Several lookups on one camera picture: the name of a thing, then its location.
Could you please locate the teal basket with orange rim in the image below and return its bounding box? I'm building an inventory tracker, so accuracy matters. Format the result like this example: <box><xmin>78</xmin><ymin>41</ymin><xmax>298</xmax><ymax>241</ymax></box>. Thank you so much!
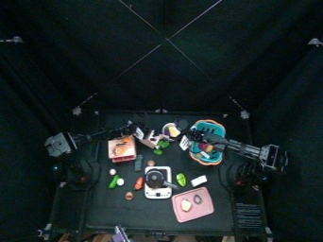
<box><xmin>189</xmin><ymin>118</ymin><xmax>227</xmax><ymax>167</ymax></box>

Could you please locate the yellow toy food piece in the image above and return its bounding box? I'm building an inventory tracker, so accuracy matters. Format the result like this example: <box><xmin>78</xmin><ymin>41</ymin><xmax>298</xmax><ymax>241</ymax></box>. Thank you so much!
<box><xmin>169</xmin><ymin>126</ymin><xmax>182</xmax><ymax>138</ymax></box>

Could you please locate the red box under board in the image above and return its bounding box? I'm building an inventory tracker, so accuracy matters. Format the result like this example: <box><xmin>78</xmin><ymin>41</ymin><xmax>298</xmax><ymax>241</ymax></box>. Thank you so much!
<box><xmin>111</xmin><ymin>154</ymin><xmax>139</xmax><ymax>164</ymax></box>

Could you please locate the green leafy toy vegetable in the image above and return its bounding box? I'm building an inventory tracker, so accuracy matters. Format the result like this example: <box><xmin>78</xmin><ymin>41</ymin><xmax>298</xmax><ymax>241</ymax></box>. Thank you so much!
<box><xmin>155</xmin><ymin>139</ymin><xmax>173</xmax><ymax>150</ymax></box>

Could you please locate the white text label sticker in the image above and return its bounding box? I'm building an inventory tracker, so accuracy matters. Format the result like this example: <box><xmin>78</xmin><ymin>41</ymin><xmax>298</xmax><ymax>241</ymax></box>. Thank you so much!
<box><xmin>235</xmin><ymin>202</ymin><xmax>263</xmax><ymax>231</ymax></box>

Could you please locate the white wooden knife holder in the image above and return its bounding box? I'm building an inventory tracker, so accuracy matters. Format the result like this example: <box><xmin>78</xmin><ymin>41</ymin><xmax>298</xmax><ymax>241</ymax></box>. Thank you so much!
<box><xmin>141</xmin><ymin>129</ymin><xmax>165</xmax><ymax>149</ymax></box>

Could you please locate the purple white object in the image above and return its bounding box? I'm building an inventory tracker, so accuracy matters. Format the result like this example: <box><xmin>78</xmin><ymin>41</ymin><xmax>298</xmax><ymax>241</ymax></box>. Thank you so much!
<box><xmin>113</xmin><ymin>225</ymin><xmax>133</xmax><ymax>242</ymax></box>

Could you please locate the orange toy carrot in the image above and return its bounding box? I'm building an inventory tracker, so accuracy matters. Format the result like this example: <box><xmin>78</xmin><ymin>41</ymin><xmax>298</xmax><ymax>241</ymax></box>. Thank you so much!
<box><xmin>134</xmin><ymin>177</ymin><xmax>146</xmax><ymax>191</ymax></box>

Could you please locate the orange box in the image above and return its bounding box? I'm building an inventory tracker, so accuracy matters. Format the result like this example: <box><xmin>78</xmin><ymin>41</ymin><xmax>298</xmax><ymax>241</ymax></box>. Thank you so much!
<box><xmin>106</xmin><ymin>135</ymin><xmax>138</xmax><ymax>160</ymax></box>

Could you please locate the pink cutting board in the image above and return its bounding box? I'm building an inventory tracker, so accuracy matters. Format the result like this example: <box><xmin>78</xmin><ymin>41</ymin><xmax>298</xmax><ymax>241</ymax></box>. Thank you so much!
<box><xmin>171</xmin><ymin>186</ymin><xmax>217</xmax><ymax>224</ymax></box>

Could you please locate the white toy stove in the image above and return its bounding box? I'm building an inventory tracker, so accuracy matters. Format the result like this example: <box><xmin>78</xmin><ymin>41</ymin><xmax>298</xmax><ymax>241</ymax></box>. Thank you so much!
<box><xmin>145</xmin><ymin>165</ymin><xmax>174</xmax><ymax>200</ymax></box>

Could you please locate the green toy pepper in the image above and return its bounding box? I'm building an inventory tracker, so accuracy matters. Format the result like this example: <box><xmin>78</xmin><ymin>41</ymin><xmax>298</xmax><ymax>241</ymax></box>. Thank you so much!
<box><xmin>107</xmin><ymin>174</ymin><xmax>122</xmax><ymax>190</ymax></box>

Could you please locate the white rectangular block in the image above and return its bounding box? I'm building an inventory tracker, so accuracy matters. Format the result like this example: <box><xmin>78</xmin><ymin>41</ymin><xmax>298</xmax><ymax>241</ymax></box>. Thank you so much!
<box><xmin>190</xmin><ymin>175</ymin><xmax>209</xmax><ymax>188</ymax></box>

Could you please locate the pale yellow toy slice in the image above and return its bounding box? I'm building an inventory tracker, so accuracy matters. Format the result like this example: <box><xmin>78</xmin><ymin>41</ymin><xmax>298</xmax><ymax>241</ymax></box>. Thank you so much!
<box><xmin>181</xmin><ymin>199</ymin><xmax>194</xmax><ymax>213</ymax></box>

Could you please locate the green toy avocado half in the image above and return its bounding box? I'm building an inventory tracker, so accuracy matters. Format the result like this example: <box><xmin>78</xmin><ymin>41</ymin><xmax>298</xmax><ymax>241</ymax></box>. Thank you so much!
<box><xmin>175</xmin><ymin>172</ymin><xmax>189</xmax><ymax>187</ymax></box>

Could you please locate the black toy frying pan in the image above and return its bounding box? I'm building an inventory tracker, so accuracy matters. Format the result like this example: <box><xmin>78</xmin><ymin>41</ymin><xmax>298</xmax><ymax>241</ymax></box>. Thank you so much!
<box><xmin>145</xmin><ymin>169</ymin><xmax>179</xmax><ymax>190</ymax></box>

